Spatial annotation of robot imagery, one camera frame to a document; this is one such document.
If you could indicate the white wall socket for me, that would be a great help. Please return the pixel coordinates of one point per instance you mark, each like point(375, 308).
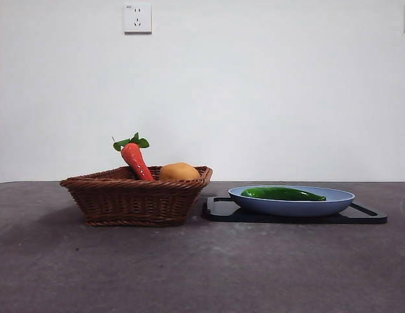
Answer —
point(137, 19)

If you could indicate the green pepper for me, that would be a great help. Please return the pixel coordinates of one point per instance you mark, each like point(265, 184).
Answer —
point(280, 193)

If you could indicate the black flat tray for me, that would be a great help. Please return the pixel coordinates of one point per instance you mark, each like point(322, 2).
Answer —
point(218, 212)

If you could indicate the orange carrot with green leaves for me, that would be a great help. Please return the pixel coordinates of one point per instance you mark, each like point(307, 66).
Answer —
point(134, 159)

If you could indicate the blue plate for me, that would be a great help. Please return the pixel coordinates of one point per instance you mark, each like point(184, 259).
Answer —
point(287, 208)

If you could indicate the brown wicker basket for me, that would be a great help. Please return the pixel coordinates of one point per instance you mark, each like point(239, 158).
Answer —
point(130, 202)

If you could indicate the yellow-brown potato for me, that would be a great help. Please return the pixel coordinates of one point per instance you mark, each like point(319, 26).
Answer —
point(179, 172)

